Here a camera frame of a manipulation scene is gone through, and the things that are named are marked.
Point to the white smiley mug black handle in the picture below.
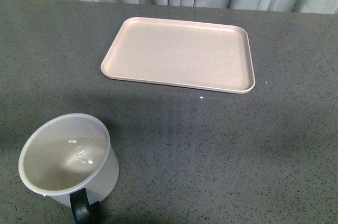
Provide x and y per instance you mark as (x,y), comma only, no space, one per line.
(71,160)

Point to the beige rectangular tray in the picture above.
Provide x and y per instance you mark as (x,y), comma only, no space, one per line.
(179,53)

